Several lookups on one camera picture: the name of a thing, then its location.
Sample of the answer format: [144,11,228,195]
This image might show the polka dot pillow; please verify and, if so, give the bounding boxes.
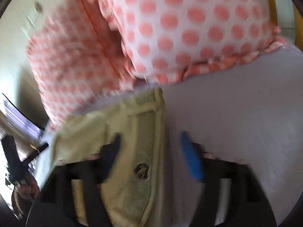
[99,0,286,84]
[27,0,136,128]

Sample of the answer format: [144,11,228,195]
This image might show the left polka dot pillow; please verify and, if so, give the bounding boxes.
[27,0,136,128]

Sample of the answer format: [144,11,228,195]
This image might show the dark framed window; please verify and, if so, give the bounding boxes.
[1,93,44,143]

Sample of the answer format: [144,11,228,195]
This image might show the lavender bed sheet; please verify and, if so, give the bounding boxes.
[33,44,303,227]

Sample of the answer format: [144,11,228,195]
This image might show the wooden framed glass door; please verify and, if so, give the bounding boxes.
[274,0,296,44]

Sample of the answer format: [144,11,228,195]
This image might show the khaki pants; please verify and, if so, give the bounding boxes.
[50,88,165,226]

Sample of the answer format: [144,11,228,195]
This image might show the right polka dot pillow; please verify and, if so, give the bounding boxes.
[99,0,286,84]

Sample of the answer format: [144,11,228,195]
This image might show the left hand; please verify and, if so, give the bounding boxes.
[16,175,40,201]

